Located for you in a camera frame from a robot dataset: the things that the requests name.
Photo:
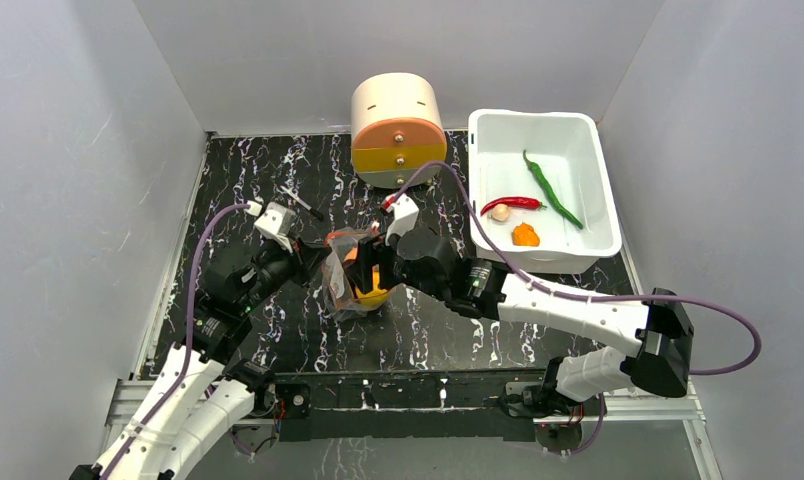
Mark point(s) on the orange peach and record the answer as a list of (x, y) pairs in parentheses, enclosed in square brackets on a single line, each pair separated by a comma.
[(349, 259)]

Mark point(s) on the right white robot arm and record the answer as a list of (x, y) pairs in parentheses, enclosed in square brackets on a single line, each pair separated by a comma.
[(646, 345)]

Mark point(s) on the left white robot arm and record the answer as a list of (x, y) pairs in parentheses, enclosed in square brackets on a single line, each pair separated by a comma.
[(199, 395)]

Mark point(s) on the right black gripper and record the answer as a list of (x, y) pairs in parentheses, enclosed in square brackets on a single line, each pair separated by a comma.
[(389, 254)]

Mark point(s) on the clear zip bag orange zipper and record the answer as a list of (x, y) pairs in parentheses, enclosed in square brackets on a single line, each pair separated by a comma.
[(343, 300)]

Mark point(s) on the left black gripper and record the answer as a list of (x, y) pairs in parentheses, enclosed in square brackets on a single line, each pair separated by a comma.
[(304, 259)]

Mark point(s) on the red chili pepper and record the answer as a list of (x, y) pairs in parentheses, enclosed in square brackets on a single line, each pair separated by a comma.
[(527, 203)]

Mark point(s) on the small orange pepper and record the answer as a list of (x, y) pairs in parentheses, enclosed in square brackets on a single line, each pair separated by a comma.
[(524, 235)]

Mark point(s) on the white plastic bin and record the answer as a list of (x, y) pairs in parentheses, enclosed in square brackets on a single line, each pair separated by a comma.
[(567, 147)]

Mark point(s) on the green chili pepper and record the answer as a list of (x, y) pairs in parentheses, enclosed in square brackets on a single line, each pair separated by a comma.
[(549, 192)]

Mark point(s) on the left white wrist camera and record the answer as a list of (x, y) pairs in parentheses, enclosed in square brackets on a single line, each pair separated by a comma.
[(273, 222)]

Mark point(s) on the yellow lemon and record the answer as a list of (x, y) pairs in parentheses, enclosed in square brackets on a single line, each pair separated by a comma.
[(363, 303)]

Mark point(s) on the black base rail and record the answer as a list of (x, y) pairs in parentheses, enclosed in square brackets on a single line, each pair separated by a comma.
[(454, 404)]

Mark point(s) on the round three-drawer cabinet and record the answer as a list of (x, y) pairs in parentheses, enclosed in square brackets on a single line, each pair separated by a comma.
[(396, 128)]

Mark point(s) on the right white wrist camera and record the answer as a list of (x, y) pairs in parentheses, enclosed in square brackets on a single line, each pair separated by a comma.
[(404, 213)]

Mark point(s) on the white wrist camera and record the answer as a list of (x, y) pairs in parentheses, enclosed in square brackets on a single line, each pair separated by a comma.
[(404, 213), (273, 222)]

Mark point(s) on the garlic bulb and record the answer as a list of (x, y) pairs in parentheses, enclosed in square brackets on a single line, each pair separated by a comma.
[(500, 213)]

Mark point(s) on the black pen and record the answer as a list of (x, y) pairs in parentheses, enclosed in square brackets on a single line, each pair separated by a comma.
[(312, 210)]

